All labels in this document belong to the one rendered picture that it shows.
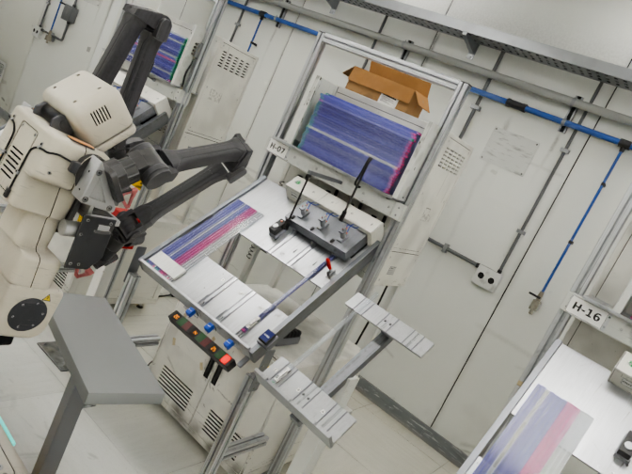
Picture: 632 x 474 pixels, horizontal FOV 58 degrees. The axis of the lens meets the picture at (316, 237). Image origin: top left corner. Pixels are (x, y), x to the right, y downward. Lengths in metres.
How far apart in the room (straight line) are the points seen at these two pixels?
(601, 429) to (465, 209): 2.07
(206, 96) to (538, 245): 2.11
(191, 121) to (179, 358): 1.34
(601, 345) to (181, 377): 1.72
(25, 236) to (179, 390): 1.29
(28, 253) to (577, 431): 1.63
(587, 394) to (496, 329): 1.70
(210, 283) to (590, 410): 1.39
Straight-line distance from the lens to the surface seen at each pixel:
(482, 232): 3.70
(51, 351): 3.08
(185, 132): 3.34
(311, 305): 2.15
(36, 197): 1.64
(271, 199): 2.59
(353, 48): 2.62
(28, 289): 1.72
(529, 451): 1.88
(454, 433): 3.84
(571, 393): 2.02
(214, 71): 3.33
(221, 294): 2.23
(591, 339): 2.23
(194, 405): 2.69
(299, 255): 2.32
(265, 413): 2.43
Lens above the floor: 1.53
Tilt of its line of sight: 10 degrees down
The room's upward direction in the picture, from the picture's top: 25 degrees clockwise
